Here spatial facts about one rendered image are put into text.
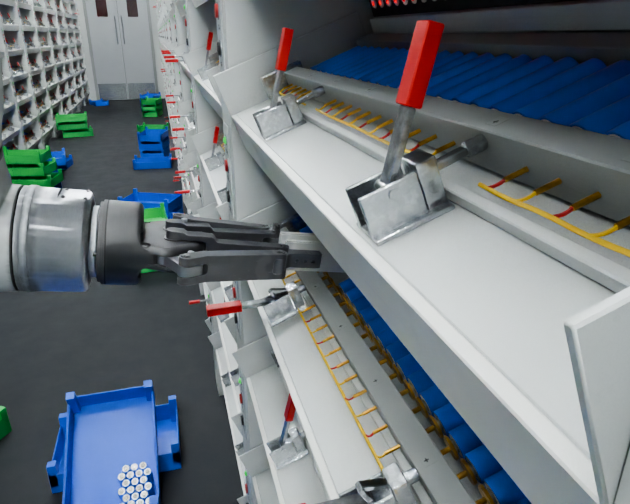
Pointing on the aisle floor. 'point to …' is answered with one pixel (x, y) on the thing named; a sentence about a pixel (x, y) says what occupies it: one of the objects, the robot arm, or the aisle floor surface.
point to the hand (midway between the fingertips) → (315, 252)
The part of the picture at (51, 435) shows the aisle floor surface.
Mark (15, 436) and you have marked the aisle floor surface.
